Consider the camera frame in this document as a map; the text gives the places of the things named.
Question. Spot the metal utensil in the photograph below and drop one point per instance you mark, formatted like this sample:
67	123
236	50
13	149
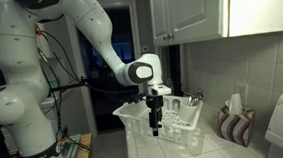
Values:
191	100
200	94

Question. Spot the wooden table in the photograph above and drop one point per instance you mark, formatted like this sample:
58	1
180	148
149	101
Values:
86	156

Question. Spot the striped tissue box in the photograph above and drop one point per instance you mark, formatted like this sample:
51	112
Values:
235	129

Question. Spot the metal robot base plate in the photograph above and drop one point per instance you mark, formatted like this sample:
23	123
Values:
71	150

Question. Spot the white door frame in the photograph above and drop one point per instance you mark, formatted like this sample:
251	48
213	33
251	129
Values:
136	29

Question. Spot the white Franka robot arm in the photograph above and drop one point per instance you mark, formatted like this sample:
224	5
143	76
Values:
12	48

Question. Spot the white upper kitchen cabinet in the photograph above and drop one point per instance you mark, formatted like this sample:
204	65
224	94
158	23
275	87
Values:
190	12

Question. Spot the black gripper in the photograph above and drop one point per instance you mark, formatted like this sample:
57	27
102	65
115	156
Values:
155	103

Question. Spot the white thermostat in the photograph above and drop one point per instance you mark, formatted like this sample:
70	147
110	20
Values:
145	48

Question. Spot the white wall outlet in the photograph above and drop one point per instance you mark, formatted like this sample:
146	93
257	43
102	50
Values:
241	92

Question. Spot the clear plastic bottle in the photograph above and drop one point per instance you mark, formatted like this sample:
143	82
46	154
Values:
170	83

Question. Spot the silver cabinet knob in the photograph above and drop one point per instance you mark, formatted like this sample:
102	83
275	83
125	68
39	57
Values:
165	37
170	36

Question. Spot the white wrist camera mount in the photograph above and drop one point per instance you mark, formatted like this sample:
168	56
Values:
160	89

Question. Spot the white plastic dish rack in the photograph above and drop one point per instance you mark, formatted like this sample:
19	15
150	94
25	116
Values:
134	118

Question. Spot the white tissue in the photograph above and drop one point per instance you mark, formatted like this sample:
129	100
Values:
235	104

